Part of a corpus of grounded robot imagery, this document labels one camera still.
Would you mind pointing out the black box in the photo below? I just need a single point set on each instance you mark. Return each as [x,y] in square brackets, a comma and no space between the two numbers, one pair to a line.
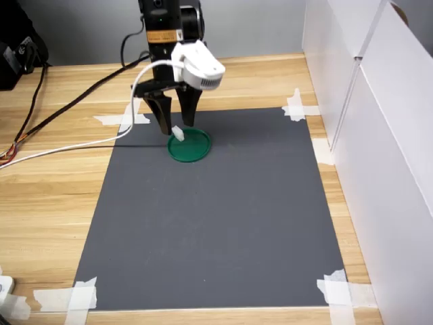
[10,67]

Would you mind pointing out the black bag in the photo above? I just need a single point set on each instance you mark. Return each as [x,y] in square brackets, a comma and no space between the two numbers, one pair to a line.
[20,30]

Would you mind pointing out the round green lid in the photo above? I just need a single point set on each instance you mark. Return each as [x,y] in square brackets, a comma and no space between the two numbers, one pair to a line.
[194,147]

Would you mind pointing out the white tape patch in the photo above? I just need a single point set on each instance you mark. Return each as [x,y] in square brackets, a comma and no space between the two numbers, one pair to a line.
[321,151]

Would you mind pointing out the small white plastic terminal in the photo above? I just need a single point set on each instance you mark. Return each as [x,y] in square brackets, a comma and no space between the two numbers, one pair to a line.
[178,133]

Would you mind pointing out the white tape cross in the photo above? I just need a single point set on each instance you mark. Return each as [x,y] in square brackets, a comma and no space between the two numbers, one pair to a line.
[79,298]
[297,109]
[341,294]
[142,118]

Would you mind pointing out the dark grey mat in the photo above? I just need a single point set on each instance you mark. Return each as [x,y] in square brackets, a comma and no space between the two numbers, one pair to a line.
[216,216]

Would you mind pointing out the crumpled white tape strip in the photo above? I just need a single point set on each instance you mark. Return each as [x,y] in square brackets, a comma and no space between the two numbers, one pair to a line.
[15,306]

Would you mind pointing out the large white partition panel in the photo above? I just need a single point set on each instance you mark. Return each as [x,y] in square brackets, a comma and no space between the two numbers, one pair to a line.
[399,169]

